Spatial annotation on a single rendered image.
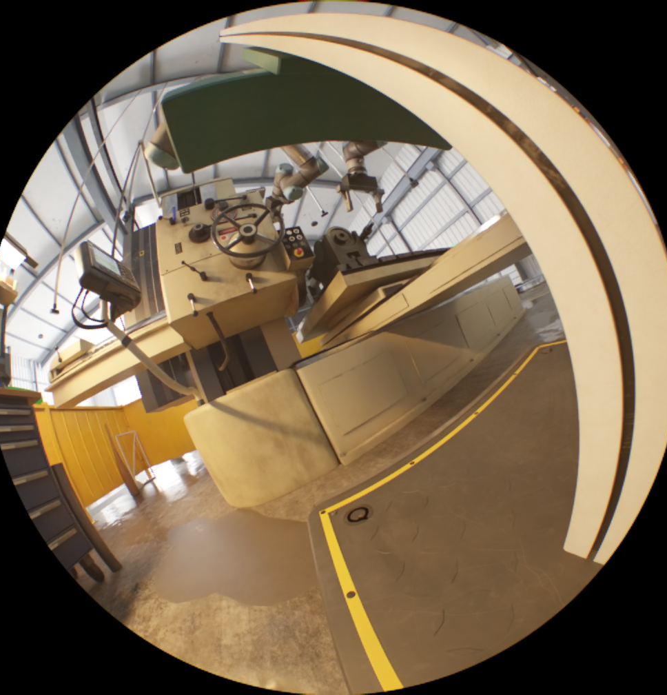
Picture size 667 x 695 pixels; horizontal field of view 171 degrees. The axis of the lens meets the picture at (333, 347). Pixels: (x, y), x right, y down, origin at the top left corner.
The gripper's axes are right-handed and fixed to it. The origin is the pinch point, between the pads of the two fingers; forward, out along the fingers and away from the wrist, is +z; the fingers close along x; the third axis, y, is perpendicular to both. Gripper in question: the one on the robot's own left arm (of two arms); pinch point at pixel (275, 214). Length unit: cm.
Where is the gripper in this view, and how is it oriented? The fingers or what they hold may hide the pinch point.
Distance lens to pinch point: 126.0
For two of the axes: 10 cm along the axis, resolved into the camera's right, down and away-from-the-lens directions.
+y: -6.8, -7.3, -0.7
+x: -6.5, 6.5, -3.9
